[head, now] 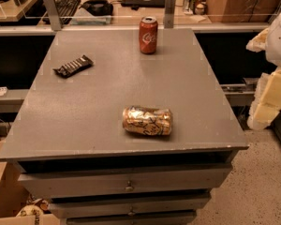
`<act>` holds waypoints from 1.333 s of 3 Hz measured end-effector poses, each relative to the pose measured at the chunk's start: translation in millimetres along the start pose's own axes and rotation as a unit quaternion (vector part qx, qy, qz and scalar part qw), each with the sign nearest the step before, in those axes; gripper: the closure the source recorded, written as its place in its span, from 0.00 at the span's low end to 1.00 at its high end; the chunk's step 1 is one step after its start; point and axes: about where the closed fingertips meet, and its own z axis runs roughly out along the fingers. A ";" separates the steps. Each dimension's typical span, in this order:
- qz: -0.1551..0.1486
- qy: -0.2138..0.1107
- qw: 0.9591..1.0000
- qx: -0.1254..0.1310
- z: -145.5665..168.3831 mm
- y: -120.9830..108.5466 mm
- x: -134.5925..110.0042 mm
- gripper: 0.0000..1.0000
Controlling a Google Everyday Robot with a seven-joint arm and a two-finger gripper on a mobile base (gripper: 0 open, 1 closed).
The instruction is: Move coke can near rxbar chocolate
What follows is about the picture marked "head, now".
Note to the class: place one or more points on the drawer knob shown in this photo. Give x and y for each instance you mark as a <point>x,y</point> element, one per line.
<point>129,186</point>
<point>131,212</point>

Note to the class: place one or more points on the grey drawer cabinet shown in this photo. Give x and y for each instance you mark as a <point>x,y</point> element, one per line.
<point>70,146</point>

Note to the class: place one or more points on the black laptop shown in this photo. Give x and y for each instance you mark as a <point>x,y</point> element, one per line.
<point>143,3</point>

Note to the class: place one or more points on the grey metal bracket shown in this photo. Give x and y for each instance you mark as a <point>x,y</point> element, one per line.
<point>169,13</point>
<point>53,15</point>

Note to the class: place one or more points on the gold crushed soda can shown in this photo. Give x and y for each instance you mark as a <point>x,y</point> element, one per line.
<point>147,121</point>

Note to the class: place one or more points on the chocolate rxbar wrapper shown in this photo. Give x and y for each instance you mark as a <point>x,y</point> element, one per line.
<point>73,67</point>

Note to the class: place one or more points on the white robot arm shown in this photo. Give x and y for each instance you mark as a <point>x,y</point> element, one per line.
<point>267,99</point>

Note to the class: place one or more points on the brown cardboard box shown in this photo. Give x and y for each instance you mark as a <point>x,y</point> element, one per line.
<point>241,11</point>

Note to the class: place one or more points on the red coke can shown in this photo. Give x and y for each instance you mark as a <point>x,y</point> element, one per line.
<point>148,34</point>

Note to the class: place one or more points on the middle grey metal bracket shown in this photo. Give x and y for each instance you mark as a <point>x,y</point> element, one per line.
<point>169,13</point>

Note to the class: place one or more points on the top drawer knob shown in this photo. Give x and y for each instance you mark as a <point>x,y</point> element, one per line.
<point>129,186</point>

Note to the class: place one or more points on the black headphones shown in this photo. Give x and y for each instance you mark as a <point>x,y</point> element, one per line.
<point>98,7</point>

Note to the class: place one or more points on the black keyboard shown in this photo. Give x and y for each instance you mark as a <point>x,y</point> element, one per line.
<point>66,9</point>

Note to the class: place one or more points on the left grey metal bracket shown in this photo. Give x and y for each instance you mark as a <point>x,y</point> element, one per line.
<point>53,15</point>

